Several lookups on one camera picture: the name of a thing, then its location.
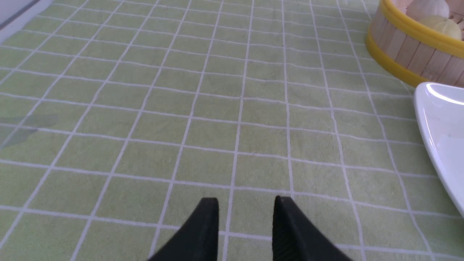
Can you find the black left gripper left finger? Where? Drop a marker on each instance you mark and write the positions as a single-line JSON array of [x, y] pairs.
[[197, 239]]

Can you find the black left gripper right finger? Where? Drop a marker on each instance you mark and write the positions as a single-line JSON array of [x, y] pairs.
[[296, 238]]

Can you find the yellow steamed bun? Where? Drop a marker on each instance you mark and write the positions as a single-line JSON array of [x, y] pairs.
[[442, 25]]

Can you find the white steamed bun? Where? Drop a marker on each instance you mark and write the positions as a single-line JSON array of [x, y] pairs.
[[418, 9]]

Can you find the white square plate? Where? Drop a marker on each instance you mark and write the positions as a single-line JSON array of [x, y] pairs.
[[439, 110]]

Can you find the bamboo steamer basket yellow rim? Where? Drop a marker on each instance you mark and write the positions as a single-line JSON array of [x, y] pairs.
[[410, 51]]

